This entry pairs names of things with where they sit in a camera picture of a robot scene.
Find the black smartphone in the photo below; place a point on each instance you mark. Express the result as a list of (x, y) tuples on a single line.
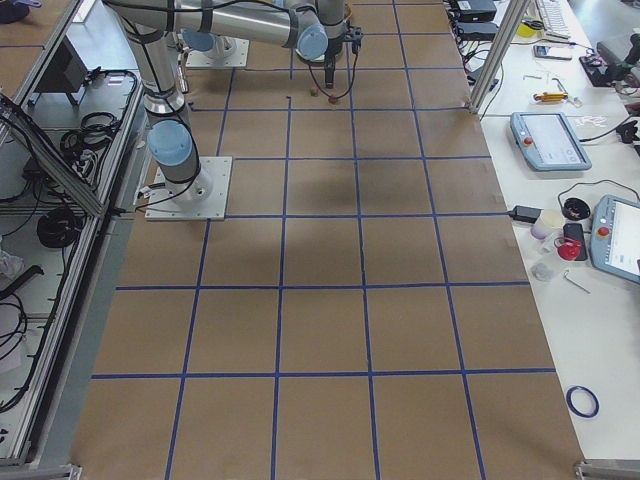
[(552, 52)]

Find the red emergency stop button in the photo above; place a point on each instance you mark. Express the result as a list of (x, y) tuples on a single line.
[(568, 249)]

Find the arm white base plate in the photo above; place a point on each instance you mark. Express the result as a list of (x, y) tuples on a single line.
[(197, 60), (205, 199)]

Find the far teach pendant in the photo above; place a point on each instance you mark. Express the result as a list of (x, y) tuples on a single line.
[(547, 142)]

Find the blue tape roll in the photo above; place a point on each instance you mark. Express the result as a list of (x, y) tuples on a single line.
[(582, 402)]

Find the black round dish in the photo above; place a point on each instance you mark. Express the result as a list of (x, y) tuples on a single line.
[(575, 209)]

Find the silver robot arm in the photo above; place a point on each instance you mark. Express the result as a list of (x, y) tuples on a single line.
[(212, 46), (315, 29)]

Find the teach pendant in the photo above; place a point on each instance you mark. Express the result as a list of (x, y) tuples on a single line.
[(614, 243), (547, 142)]

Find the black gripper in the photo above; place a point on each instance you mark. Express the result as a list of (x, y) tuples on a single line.
[(330, 54)]

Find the white paper cup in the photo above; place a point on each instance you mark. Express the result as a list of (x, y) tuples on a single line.
[(548, 222)]

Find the silver allen key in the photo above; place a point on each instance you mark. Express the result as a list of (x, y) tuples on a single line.
[(572, 281)]

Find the black power adapter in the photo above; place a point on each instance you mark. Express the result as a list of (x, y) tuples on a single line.
[(524, 214)]

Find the near teach pendant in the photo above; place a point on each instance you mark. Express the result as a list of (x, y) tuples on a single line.
[(614, 243)]

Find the aluminium frame post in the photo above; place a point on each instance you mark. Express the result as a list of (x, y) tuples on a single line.
[(509, 23)]

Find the black monitor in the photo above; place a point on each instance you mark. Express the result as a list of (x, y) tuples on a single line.
[(65, 74)]

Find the white keyboard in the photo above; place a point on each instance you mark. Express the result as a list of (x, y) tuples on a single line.
[(551, 15)]

